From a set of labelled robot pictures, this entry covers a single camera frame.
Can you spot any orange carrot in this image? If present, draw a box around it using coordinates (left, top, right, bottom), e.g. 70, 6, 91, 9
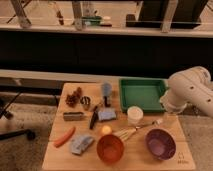
53, 126, 76, 148

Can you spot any green plastic tray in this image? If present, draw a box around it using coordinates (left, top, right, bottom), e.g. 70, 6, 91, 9
119, 79, 167, 113

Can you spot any black office chair base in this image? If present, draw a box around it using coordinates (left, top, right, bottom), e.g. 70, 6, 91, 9
0, 93, 36, 141

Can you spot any bamboo whisk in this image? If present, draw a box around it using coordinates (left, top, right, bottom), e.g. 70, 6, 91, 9
114, 119, 163, 141

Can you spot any orange bowl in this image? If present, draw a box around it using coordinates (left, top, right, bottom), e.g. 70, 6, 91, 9
96, 135, 124, 164

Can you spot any blue sponge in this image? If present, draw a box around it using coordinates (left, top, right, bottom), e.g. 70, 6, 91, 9
98, 110, 117, 121

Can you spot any black handled knife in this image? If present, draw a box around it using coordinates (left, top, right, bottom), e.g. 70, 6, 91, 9
89, 106, 98, 130

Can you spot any brown grape bunch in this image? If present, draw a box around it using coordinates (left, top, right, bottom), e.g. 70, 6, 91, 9
65, 87, 82, 107

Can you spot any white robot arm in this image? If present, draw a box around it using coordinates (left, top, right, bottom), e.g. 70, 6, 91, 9
160, 66, 213, 118

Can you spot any grey rectangular block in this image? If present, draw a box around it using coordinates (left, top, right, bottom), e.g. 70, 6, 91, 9
63, 112, 84, 121

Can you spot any purple bowl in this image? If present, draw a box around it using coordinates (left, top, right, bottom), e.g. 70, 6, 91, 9
145, 129, 176, 160

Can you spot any yellow ball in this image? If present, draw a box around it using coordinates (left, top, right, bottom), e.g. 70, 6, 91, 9
101, 125, 112, 135

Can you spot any blue crumpled cloth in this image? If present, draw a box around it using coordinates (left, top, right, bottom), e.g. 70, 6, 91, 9
70, 134, 94, 155

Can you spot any white plastic cup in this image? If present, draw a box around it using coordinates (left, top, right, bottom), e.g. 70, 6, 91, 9
127, 106, 143, 125

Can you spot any wooden board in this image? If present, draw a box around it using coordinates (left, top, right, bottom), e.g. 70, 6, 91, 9
42, 83, 196, 171

